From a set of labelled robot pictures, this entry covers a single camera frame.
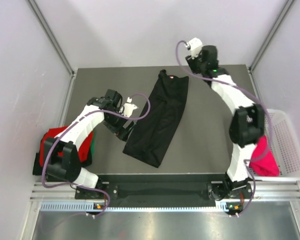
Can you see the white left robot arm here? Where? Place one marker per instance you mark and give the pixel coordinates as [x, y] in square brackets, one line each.
[61, 158]

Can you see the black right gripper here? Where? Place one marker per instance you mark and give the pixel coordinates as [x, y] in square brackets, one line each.
[191, 62]

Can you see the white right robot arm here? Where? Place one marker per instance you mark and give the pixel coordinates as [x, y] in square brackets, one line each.
[247, 125]

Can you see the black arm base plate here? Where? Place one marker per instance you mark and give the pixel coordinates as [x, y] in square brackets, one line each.
[202, 190]

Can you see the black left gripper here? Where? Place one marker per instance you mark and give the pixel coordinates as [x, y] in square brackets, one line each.
[119, 131]

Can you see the white perforated plastic basket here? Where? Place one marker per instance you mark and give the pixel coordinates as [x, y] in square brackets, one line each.
[285, 149]

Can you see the aluminium frame post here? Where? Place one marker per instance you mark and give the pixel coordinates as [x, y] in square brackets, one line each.
[50, 35]
[287, 6]

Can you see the aluminium frame post right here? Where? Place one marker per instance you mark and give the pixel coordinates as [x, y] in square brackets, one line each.
[287, 6]

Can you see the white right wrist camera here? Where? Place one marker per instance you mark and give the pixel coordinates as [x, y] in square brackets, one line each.
[194, 46]

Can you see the green folded t shirt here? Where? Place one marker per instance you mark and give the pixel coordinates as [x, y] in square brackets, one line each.
[92, 144]

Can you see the pink t shirt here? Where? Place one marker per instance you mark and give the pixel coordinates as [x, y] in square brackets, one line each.
[263, 162]

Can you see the aluminium frame post left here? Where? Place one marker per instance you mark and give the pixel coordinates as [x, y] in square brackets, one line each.
[50, 35]

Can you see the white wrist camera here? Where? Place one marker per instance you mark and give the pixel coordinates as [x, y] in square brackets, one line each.
[194, 46]
[128, 108]

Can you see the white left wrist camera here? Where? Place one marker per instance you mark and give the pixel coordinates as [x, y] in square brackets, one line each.
[128, 108]

